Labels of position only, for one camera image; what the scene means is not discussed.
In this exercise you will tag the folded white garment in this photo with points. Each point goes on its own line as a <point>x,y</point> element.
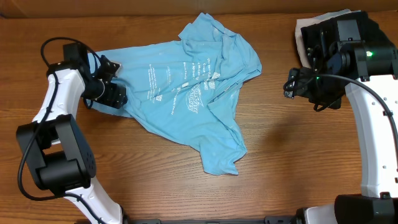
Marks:
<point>308,22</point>

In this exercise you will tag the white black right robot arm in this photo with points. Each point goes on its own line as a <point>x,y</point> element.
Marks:
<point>350,56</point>

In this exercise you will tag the light blue t-shirt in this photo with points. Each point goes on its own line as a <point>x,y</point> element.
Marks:
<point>187,90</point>

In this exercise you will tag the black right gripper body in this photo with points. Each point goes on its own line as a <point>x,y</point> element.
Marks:
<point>323,91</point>

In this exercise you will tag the folded black garment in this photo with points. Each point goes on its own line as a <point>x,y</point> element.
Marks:
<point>327,32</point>

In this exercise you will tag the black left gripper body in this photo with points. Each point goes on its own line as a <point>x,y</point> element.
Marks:
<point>116,97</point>

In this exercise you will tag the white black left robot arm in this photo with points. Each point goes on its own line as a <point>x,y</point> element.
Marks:
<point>57,161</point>

